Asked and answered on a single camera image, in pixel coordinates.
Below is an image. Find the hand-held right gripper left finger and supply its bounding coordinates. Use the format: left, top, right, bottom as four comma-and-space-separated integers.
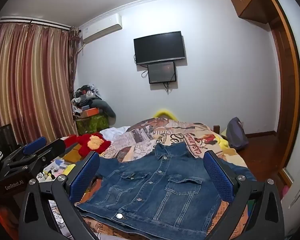
18, 151, 100, 240

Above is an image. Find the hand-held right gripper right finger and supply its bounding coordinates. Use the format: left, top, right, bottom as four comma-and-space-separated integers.
202, 151, 285, 240

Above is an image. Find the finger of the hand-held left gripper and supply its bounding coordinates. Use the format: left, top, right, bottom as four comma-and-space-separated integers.
0, 137, 47, 177
7, 139, 67, 172

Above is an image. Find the blue denim jacket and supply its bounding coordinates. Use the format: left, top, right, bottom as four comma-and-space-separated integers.
76, 142, 257, 240

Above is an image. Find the yellow fleece cloth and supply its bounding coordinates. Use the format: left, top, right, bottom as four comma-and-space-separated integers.
64, 164, 77, 176

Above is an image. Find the red plush toy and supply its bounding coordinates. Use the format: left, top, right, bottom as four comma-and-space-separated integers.
64, 132, 112, 157

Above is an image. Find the black mesh rack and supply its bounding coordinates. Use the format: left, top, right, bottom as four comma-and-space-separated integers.
0, 124, 18, 155

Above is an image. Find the orange cloth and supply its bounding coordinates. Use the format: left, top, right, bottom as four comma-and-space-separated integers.
0, 200, 18, 240

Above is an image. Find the green patterned box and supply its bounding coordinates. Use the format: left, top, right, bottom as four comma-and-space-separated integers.
75, 114, 110, 135

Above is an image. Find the grey blue backpack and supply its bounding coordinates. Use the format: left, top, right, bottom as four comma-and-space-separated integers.
226, 117, 249, 151

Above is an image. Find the white printed cloth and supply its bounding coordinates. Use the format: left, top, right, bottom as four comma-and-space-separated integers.
46, 199, 95, 240

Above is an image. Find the orange box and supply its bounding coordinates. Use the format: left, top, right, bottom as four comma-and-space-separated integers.
81, 107, 100, 117

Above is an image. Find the pile of clutter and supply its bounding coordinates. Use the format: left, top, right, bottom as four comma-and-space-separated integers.
71, 82, 103, 113

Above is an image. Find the grey pillow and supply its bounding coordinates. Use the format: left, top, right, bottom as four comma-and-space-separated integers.
91, 99, 117, 125

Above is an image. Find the striped red gold curtain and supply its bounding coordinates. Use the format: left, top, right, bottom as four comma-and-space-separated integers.
0, 21, 80, 144

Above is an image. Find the newspaper printed blanket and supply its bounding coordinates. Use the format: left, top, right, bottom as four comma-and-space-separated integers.
37, 119, 255, 240

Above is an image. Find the yellow plush toy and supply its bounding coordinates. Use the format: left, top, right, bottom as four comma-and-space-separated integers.
153, 109, 177, 120

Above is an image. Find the small black monitor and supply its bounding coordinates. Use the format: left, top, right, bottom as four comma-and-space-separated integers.
147, 62, 177, 84

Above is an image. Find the curtain rod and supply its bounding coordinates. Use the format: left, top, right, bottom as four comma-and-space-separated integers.
0, 16, 79, 32

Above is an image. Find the white air conditioner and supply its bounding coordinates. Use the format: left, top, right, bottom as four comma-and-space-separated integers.
79, 13, 122, 44

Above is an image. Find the black cable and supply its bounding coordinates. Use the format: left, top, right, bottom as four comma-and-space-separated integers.
164, 81, 178, 95

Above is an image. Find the wooden door frame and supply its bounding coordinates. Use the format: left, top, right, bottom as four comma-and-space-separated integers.
262, 0, 300, 189

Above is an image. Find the black wall television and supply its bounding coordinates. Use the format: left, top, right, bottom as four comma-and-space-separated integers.
133, 31, 186, 65

